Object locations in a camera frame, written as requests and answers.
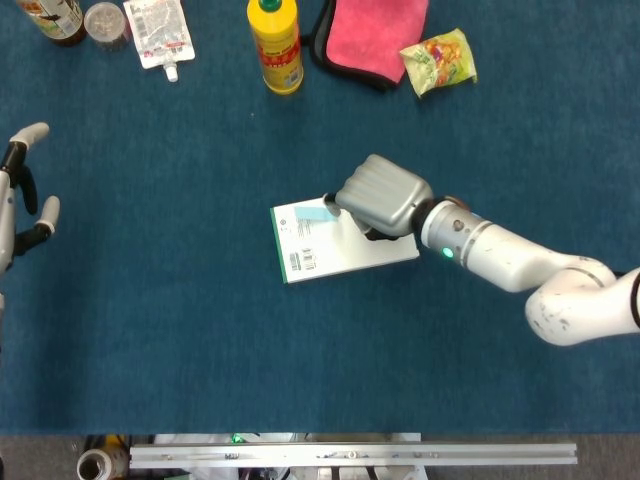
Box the white spout pouch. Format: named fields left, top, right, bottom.
left=122, top=0, right=197, bottom=84

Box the small clear lidded jar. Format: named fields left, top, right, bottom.
left=83, top=1, right=132, bottom=52

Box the light blue paper strip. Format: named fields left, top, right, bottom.
left=293, top=204, right=337, bottom=224

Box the yellow snack bag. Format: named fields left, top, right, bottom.
left=398, top=27, right=479, bottom=100

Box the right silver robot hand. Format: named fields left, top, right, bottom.
left=322, top=153, right=435, bottom=242

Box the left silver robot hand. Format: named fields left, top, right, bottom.
left=0, top=122, right=61, bottom=275

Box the blue felt table cover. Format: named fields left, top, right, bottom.
left=0, top=0, right=640, bottom=435

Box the brown tape roll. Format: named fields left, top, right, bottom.
left=75, top=448, right=130, bottom=480

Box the aluminium profile rail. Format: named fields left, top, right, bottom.
left=129, top=441, right=579, bottom=470

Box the brown sauce bottle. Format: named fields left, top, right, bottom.
left=14, top=0, right=87, bottom=48

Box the white flat cardboard box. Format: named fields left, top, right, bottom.
left=269, top=197, right=421, bottom=285

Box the pink cloth with black trim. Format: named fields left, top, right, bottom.
left=308, top=0, right=430, bottom=93

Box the yellow plastic bottle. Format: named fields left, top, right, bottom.
left=246, top=0, right=305, bottom=96

